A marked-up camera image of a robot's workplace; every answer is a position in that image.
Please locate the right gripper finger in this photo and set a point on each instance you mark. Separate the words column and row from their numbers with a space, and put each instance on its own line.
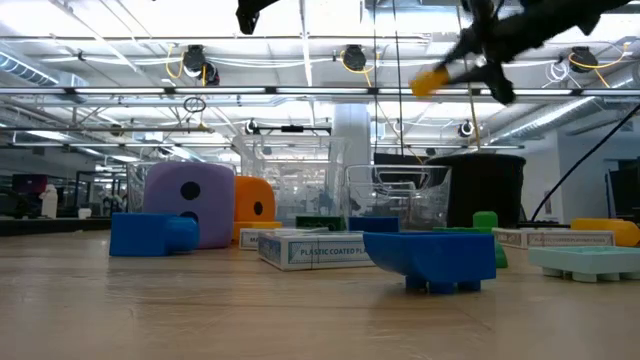
column 462, row 50
column 500, row 82

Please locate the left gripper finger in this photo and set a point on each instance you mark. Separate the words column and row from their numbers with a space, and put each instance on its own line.
column 247, row 15

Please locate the yellow one-stud toy block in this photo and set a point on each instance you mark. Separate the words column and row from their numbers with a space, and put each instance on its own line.
column 605, row 231
column 429, row 82

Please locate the orange foam die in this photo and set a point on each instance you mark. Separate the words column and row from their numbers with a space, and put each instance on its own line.
column 250, row 192

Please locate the blue hollow toy block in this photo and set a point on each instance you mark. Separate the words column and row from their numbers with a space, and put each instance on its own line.
column 430, row 255

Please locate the purple foam die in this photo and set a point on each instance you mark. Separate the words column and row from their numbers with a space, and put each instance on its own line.
column 170, row 210

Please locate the blue one-stud toy block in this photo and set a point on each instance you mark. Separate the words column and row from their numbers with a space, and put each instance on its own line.
column 145, row 235

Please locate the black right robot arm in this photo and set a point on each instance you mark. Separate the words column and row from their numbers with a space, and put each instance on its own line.
column 575, row 17

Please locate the black bucket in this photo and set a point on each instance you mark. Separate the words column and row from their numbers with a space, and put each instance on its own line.
column 480, row 190

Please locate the black horizontal bar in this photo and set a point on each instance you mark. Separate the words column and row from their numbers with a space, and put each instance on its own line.
column 292, row 128

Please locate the white building column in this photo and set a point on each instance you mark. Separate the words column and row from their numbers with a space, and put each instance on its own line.
column 352, row 135

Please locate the low clear plastic bin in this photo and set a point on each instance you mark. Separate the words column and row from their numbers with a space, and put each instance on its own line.
column 400, row 200
column 135, row 190

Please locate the black monitor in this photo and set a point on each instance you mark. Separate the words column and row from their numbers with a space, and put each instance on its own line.
column 625, row 190

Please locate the tall clear plastic bin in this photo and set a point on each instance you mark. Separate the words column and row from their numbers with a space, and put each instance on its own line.
column 305, row 190

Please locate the mint flat toy block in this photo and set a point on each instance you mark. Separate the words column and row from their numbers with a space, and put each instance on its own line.
column 585, row 257

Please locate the orange toy block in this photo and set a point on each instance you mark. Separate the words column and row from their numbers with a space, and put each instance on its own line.
column 260, row 226

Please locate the dark green long block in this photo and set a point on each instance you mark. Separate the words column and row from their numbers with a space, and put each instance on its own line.
column 320, row 222

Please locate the white black-emblem card deck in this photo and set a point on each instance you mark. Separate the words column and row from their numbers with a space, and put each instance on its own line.
column 248, row 239

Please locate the white blue-print card deck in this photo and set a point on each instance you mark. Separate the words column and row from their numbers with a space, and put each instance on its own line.
column 310, row 252

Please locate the white plastic bottle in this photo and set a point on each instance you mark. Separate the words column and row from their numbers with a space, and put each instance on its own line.
column 49, row 202

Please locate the dark red monitor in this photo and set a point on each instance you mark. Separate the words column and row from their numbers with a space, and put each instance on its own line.
column 30, row 184

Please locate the black workbench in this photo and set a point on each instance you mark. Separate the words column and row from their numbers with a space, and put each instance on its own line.
column 50, row 226

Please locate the silver ceiling air duct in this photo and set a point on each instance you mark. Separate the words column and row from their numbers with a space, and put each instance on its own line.
column 30, row 72
column 565, row 112

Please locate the small wall poster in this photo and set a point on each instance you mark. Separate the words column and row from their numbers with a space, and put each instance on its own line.
column 547, row 202

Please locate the long ceiling light rail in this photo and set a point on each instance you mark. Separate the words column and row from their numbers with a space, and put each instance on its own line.
column 120, row 90

